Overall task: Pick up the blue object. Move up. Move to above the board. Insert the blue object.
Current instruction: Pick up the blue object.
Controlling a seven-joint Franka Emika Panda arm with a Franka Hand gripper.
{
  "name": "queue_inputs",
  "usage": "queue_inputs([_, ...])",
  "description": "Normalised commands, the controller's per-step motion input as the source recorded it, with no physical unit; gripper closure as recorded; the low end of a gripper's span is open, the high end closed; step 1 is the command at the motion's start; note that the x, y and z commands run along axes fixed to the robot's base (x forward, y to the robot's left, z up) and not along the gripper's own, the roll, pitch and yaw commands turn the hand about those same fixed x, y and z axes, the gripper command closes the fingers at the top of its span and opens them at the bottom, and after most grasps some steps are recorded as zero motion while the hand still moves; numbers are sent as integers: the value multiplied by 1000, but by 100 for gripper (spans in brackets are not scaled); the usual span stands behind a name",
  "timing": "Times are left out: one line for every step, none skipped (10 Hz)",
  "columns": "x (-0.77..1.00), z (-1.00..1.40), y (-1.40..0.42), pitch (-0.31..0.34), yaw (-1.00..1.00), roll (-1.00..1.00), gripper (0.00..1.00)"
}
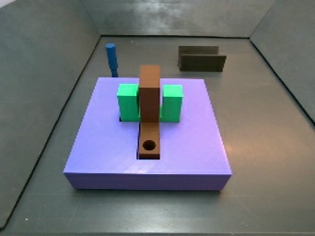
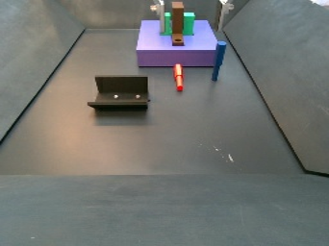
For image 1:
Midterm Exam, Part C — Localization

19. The blue peg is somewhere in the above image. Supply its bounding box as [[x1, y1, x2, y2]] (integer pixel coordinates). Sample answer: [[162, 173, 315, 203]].
[[106, 43, 119, 77]]

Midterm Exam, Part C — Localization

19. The purple base board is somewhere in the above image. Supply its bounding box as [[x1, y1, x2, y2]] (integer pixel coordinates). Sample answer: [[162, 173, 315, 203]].
[[64, 77, 231, 190]]

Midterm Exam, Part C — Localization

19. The green block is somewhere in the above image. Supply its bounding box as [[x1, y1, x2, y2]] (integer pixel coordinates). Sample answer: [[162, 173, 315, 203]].
[[118, 84, 183, 123]]

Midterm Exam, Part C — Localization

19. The dark grey bracket block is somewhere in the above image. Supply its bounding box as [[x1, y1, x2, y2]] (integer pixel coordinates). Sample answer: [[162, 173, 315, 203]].
[[178, 46, 227, 72]]

